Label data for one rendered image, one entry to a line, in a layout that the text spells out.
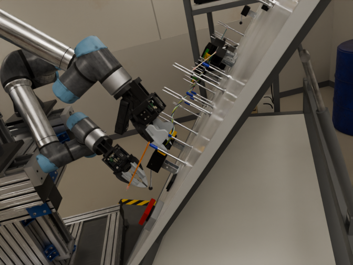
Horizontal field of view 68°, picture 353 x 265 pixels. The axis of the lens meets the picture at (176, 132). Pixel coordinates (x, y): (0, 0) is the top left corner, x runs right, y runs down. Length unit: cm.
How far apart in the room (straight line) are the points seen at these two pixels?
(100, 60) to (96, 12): 253
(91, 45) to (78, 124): 32
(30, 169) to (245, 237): 82
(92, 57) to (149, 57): 255
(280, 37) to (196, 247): 78
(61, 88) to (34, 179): 48
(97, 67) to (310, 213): 84
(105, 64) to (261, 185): 78
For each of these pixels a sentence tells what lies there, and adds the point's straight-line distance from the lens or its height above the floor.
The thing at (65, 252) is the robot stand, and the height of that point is 38.
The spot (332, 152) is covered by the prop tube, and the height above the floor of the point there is 122.
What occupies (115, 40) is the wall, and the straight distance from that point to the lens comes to 325.
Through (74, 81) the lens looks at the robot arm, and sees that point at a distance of 76.
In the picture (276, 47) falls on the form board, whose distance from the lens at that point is 35.
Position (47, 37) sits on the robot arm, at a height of 153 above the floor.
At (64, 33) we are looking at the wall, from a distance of 333.
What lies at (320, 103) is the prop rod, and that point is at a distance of 56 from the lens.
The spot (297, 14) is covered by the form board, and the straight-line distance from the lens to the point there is 35.
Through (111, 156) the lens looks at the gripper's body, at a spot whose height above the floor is 116.
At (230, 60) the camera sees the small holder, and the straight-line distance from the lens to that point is 88.
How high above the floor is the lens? 157
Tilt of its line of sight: 28 degrees down
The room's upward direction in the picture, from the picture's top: 14 degrees counter-clockwise
